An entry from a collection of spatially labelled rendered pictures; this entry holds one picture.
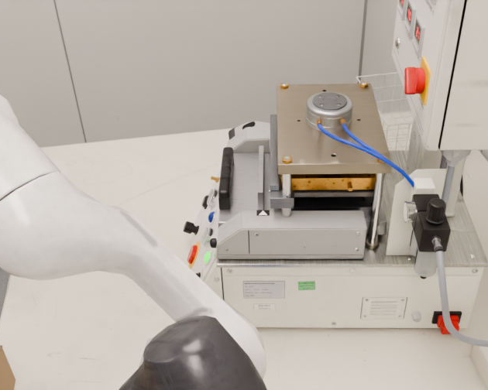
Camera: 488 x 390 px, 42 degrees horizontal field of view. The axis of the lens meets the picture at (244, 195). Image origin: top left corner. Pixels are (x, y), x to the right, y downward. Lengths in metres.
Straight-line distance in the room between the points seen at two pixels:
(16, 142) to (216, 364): 0.29
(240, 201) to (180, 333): 0.60
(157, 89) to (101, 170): 1.05
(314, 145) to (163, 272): 0.44
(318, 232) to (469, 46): 0.38
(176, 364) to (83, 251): 0.16
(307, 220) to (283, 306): 0.18
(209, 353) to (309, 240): 0.53
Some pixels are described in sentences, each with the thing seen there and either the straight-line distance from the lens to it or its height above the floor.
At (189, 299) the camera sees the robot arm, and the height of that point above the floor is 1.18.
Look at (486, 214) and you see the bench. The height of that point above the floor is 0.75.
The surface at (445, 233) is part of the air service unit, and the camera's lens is 0.94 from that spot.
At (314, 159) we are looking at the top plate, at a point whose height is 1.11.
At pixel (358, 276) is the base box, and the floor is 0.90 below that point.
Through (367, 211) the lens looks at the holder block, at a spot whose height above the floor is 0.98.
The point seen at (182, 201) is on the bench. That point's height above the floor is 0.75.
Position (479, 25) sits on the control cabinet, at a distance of 0.90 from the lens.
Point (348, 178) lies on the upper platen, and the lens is 1.06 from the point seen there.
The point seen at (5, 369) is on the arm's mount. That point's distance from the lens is 1.18.
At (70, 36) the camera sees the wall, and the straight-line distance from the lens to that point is 2.59.
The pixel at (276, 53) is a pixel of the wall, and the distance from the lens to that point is 2.65.
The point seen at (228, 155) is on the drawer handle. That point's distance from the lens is 1.20.
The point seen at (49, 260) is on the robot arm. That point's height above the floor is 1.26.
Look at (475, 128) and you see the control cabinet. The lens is 0.97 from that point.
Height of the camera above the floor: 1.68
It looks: 37 degrees down
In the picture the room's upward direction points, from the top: 3 degrees counter-clockwise
